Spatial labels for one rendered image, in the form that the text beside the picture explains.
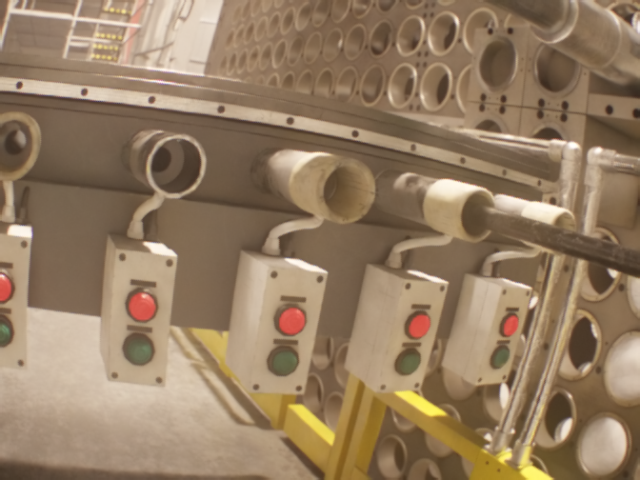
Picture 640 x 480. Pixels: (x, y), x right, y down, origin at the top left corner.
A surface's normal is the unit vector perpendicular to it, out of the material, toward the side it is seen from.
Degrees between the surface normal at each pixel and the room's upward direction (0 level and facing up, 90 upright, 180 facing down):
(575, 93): 90
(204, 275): 90
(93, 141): 90
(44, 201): 90
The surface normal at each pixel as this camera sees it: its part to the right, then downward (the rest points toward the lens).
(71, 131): 0.45, 0.19
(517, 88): -0.87, -0.11
